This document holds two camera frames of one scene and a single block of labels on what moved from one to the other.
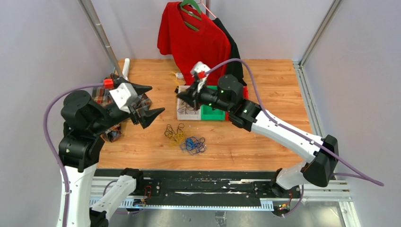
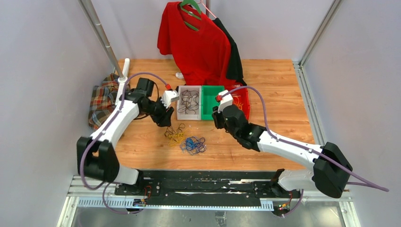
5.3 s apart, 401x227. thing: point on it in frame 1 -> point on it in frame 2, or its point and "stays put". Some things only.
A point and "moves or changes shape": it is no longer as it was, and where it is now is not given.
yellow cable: x=177 y=138 stays put
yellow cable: x=176 y=78 moves or changes shape
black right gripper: x=191 y=96 -> x=216 y=116
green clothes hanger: x=192 y=2 stays put
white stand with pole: x=89 y=7 stays put
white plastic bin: x=185 y=111 stays put
